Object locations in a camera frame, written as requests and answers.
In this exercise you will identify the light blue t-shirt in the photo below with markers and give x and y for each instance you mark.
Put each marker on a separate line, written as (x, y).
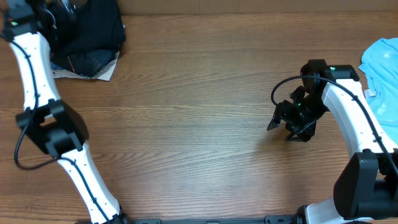
(379, 64)

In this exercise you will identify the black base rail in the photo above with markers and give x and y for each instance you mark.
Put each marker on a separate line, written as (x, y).
(214, 221)

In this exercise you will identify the black t-shirt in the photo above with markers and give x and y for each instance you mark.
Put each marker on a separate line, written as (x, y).
(96, 25)

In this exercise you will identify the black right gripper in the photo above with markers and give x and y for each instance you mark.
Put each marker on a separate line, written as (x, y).
(284, 113)

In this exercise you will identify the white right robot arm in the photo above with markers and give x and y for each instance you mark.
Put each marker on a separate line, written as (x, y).
(367, 188)

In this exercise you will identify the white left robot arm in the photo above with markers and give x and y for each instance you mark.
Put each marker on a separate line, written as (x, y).
(50, 123)

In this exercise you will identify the black patterned folded shirt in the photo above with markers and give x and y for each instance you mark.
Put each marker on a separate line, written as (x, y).
(84, 64)

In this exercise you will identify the beige folded cloth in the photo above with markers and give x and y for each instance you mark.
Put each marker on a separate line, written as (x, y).
(105, 74)

